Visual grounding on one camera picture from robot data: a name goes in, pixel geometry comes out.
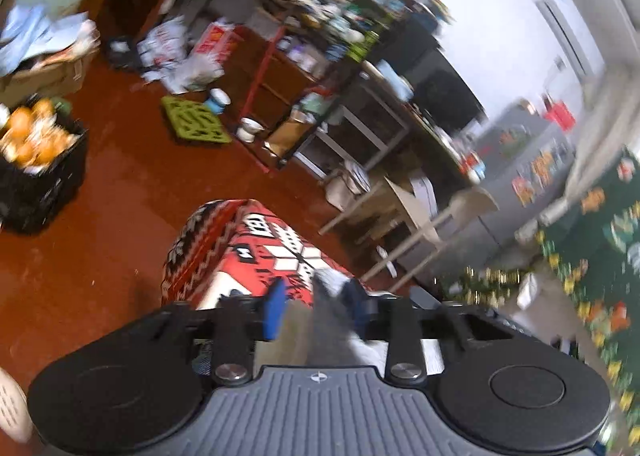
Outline small black box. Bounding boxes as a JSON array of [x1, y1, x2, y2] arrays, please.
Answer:
[[102, 38, 141, 71]]

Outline small Christmas tree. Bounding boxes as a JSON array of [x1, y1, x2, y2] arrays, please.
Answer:
[[435, 263, 531, 309]]

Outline white bag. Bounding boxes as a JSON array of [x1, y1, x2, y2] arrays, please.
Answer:
[[325, 161, 373, 209]]

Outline blue bowl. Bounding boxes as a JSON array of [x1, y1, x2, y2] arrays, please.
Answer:
[[206, 88, 232, 115]]

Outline white paper scrap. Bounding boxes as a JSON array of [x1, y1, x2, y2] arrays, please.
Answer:
[[375, 246, 401, 277]]

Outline white hanging cloth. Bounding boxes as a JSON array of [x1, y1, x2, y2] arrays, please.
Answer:
[[517, 273, 543, 309]]

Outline pile of oranges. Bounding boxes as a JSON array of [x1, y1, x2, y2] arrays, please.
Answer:
[[0, 98, 83, 171]]

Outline pale pink perforated plastic item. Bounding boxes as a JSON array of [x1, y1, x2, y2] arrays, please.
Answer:
[[0, 368, 33, 444]]

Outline red white cardboard box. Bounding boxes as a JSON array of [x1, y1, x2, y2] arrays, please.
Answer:
[[192, 23, 241, 66]]

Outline beige plastic chair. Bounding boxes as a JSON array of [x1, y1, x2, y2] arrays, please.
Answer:
[[317, 176, 501, 287]]

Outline white plastic bags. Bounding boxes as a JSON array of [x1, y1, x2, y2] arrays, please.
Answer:
[[137, 18, 226, 94]]

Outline green plastic board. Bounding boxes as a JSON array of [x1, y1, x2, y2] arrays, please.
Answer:
[[161, 94, 233, 147]]

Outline red handle broom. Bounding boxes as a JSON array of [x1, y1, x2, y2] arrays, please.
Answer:
[[235, 38, 278, 171]]

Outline green Christmas wall banner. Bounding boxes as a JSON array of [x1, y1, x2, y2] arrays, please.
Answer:
[[537, 146, 640, 432]]

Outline red paper cup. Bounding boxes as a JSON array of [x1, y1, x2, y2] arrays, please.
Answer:
[[460, 151, 487, 184]]

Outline black monitor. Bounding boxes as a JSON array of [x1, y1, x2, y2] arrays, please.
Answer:
[[415, 53, 488, 137]]

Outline grey t-shirt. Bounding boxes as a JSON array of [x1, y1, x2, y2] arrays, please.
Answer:
[[255, 268, 446, 369]]

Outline brown paper bag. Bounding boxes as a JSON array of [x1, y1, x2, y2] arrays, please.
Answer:
[[265, 118, 318, 161]]

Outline black plastic crate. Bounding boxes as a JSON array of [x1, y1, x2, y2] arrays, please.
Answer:
[[0, 100, 90, 235]]

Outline red patterned knit blanket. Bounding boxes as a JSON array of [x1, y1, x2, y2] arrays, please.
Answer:
[[160, 198, 381, 367]]

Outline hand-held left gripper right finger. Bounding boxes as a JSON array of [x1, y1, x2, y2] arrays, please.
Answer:
[[342, 278, 531, 386]]

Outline colourful fridge stickers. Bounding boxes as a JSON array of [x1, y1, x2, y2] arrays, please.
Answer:
[[510, 146, 571, 207]]

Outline white bowl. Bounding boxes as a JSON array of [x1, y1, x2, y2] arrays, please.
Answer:
[[237, 117, 263, 143]]

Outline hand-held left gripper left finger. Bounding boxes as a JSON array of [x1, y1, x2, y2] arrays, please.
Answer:
[[112, 278, 288, 386]]

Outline grey refrigerator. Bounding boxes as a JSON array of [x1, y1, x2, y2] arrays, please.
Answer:
[[450, 100, 576, 257]]

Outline black frame desk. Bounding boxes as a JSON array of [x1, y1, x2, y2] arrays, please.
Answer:
[[280, 60, 481, 187]]

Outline red hanging ornament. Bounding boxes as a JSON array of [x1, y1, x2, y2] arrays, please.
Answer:
[[542, 96, 576, 131]]

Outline white air conditioner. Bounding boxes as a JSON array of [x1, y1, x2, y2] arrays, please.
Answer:
[[532, 0, 608, 81]]

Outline black computer case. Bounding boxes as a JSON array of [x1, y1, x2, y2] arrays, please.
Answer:
[[395, 16, 453, 66]]

